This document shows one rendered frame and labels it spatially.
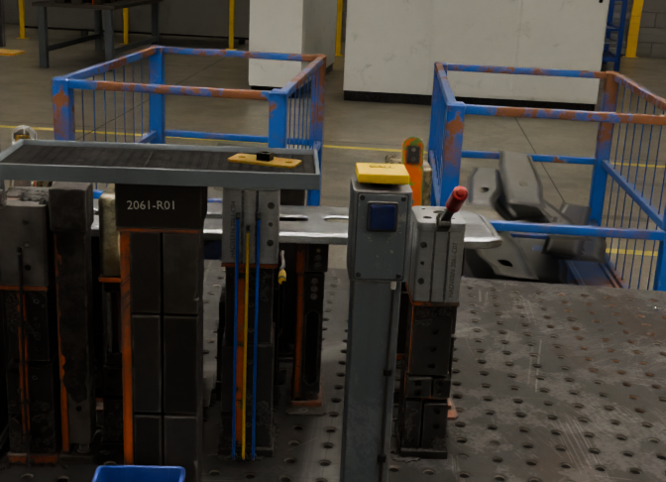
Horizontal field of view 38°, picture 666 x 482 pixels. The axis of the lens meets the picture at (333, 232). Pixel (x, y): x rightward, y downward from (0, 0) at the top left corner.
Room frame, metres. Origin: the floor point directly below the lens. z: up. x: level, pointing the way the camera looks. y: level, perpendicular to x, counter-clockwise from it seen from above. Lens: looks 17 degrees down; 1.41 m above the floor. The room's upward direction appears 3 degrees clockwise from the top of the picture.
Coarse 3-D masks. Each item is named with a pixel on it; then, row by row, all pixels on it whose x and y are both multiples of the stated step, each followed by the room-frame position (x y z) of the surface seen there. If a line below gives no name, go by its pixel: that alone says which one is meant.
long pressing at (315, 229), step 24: (96, 216) 1.40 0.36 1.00; (288, 216) 1.46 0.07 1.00; (312, 216) 1.46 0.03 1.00; (336, 216) 1.47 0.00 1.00; (480, 216) 1.51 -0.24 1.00; (216, 240) 1.35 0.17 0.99; (288, 240) 1.35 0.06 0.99; (312, 240) 1.35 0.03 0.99; (336, 240) 1.35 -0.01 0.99; (480, 240) 1.37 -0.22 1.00
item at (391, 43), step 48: (384, 0) 9.14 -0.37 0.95; (432, 0) 9.12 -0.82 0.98; (480, 0) 9.08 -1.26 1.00; (528, 0) 9.06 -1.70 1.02; (576, 0) 9.03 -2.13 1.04; (384, 48) 9.13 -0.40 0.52; (432, 48) 9.11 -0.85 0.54; (480, 48) 9.08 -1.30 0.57; (528, 48) 9.05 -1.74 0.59; (576, 48) 9.03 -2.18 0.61; (384, 96) 9.16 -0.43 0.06; (480, 96) 9.09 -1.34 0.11; (528, 96) 9.05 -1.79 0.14; (576, 96) 9.02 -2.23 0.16
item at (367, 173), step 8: (360, 168) 1.11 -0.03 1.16; (368, 168) 1.11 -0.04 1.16; (376, 168) 1.12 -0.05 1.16; (384, 168) 1.12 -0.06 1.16; (392, 168) 1.12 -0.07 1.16; (400, 168) 1.12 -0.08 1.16; (360, 176) 1.08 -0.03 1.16; (368, 176) 1.09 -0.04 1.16; (376, 176) 1.09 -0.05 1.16; (384, 176) 1.09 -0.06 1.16; (392, 176) 1.09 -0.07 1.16; (400, 176) 1.09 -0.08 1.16; (408, 176) 1.09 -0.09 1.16; (376, 184) 1.10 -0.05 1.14; (384, 184) 1.10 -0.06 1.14
